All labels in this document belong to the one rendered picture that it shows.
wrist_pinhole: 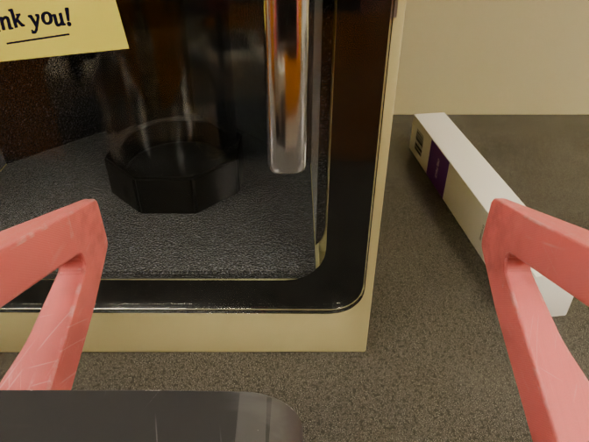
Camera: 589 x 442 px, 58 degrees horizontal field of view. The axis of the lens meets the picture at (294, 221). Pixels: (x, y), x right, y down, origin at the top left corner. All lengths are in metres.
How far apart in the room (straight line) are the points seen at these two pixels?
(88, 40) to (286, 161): 0.11
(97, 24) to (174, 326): 0.20
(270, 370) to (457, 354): 0.13
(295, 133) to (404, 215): 0.32
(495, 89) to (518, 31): 0.08
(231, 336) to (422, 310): 0.15
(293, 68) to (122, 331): 0.24
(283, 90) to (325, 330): 0.20
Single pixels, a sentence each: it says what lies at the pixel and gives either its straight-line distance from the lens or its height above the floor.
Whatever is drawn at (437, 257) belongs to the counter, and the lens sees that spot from 0.47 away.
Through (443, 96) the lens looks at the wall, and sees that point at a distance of 0.76.
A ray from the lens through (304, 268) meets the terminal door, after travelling 0.31.
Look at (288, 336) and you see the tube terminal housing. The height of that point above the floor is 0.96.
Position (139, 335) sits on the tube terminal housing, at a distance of 0.38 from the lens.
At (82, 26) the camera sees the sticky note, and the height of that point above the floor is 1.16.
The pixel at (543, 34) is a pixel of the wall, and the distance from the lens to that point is 0.77.
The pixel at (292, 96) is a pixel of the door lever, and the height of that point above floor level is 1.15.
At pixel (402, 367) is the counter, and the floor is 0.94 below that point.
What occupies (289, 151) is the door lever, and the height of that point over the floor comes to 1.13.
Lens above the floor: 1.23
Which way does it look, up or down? 35 degrees down
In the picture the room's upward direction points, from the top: straight up
